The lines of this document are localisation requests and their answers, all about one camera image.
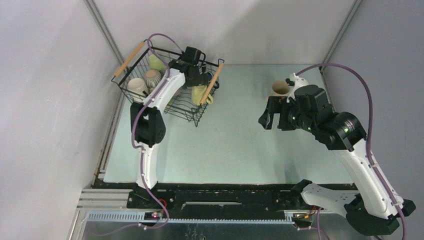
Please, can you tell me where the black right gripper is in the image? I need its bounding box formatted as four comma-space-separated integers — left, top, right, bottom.
258, 96, 316, 134

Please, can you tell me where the pale yellow mug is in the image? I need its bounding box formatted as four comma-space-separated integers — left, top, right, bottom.
191, 85, 214, 106

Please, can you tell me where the floral painted ceramic mug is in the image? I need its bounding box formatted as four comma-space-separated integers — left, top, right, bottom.
265, 80, 293, 103

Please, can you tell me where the dark blue mug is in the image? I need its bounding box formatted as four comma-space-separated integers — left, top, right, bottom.
206, 72, 214, 83

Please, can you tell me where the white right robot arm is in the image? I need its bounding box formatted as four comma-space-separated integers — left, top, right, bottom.
258, 74, 416, 237

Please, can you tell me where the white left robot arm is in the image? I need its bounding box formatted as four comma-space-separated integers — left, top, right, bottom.
130, 46, 212, 208

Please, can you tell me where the light green cup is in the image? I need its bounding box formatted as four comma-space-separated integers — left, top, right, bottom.
147, 54, 167, 74

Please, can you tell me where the grey striped mug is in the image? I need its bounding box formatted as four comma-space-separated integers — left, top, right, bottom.
142, 69, 162, 89

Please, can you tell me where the white ribbed mug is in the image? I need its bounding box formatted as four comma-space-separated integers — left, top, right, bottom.
127, 77, 149, 98

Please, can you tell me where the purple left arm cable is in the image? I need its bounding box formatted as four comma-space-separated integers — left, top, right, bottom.
89, 33, 184, 237

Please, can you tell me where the right wooden rack handle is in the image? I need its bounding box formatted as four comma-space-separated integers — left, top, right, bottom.
199, 62, 225, 105

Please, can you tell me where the wooden rack handle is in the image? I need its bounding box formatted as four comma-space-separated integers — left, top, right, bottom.
199, 62, 225, 105
113, 41, 145, 77

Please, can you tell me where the black wire dish rack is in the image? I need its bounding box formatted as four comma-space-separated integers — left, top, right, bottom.
111, 46, 225, 126

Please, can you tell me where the left wooden rack handle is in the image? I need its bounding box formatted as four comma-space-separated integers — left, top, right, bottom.
113, 41, 145, 77

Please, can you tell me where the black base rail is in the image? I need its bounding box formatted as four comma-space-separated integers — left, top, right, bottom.
126, 182, 359, 220

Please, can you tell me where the grey cable duct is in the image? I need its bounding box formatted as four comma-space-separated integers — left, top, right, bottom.
85, 210, 295, 225

